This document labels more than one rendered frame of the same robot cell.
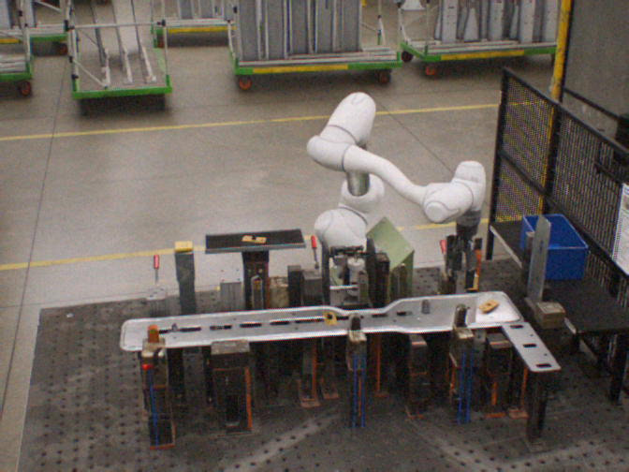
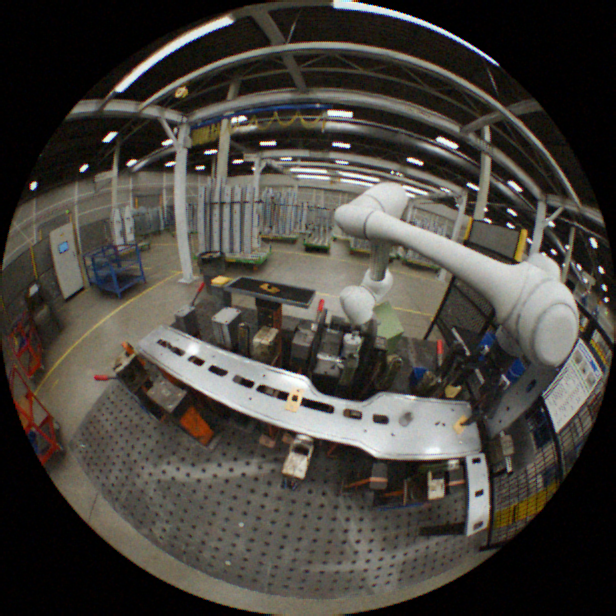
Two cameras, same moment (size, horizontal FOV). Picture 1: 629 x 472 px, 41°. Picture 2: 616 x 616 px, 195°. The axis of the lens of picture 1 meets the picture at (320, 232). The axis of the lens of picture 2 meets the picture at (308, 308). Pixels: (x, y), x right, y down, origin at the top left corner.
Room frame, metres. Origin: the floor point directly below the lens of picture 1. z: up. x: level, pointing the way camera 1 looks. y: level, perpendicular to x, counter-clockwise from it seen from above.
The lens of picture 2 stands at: (2.26, -0.13, 1.48)
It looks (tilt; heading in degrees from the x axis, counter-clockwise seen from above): 31 degrees down; 20
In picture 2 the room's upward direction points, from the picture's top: 7 degrees clockwise
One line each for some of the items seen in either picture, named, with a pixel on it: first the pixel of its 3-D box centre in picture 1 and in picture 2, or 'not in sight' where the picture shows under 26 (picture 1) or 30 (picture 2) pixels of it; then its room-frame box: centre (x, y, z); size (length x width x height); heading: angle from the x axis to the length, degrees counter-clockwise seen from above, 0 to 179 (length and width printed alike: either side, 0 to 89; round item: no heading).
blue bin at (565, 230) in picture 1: (551, 245); (501, 364); (2.90, -0.88, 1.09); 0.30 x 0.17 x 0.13; 3
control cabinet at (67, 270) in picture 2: not in sight; (63, 254); (1.59, 6.70, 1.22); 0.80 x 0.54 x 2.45; 13
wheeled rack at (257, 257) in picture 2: not in sight; (231, 230); (5.60, 3.34, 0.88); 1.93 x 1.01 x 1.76; 109
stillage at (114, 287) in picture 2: not in sight; (116, 269); (3.01, 4.79, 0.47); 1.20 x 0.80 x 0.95; 105
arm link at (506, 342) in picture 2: (467, 214); (514, 336); (2.59, -0.49, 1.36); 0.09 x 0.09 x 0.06
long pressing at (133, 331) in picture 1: (324, 321); (287, 399); (2.51, -0.01, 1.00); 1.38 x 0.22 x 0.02; 98
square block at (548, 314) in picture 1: (545, 351); (474, 465); (2.50, -0.78, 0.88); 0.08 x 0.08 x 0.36; 8
